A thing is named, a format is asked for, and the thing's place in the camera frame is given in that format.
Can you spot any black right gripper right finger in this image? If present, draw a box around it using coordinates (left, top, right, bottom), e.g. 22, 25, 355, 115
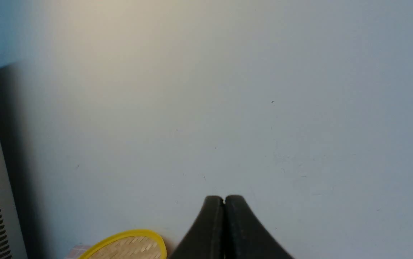
224, 195, 293, 259

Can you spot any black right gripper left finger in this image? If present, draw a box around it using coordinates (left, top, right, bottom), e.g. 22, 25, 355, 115
169, 196, 224, 259

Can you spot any yellow-rimmed bamboo steamer lid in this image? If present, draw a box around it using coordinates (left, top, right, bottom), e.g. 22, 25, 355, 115
79, 229, 167, 259

